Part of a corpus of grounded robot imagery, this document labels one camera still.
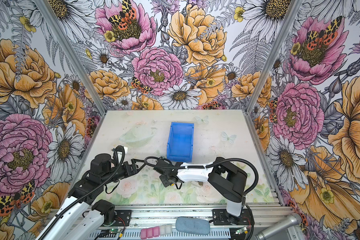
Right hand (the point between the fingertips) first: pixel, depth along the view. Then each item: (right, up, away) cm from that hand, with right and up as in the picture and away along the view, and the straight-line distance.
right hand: (169, 182), depth 86 cm
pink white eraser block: (-5, -17, -15) cm, 24 cm away
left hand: (-12, +11, -12) cm, 20 cm away
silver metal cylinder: (+59, -12, -15) cm, 62 cm away
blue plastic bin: (+6, +20, +17) cm, 27 cm away
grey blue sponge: (+13, -14, -16) cm, 25 cm away
